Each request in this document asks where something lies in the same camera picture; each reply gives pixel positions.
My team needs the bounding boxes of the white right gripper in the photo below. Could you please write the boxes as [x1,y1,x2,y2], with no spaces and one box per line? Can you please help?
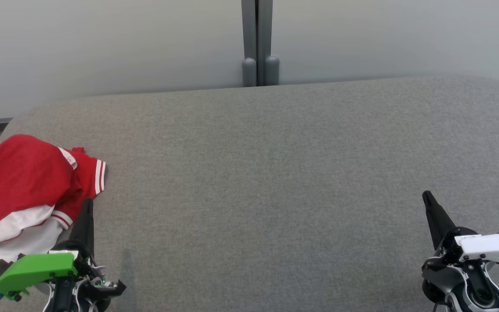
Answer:
[422,191,499,265]

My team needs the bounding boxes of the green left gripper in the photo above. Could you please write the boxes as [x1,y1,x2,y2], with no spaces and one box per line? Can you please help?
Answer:
[0,198,99,301]

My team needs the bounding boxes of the red white basketball jersey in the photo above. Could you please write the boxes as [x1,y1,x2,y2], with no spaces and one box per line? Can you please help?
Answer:
[0,147,107,267]

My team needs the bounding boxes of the red shorts white side stripe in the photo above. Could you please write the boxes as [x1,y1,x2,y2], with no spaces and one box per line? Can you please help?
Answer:
[0,134,79,255]

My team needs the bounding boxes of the grey cylindrical post cap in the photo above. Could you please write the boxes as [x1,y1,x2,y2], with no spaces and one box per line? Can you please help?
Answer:
[264,55,280,86]
[242,57,258,88]

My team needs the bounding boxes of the grey metal partition post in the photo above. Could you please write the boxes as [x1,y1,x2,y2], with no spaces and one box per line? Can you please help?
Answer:
[241,0,274,86]

